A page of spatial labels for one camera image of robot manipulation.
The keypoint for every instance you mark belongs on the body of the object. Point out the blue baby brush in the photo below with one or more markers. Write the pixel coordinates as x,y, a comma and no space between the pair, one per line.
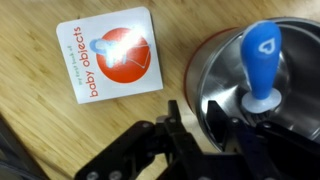
260,54

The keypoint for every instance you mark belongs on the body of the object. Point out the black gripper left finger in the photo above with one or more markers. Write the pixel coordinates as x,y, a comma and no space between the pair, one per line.
134,150

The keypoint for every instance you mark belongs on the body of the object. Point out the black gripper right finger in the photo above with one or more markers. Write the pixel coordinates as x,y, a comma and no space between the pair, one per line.
267,150

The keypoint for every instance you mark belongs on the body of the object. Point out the baby objects board book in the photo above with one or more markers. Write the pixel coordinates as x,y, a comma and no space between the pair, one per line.
111,55

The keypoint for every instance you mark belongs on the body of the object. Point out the silver bowl with red base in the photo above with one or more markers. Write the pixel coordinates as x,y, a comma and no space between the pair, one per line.
215,72

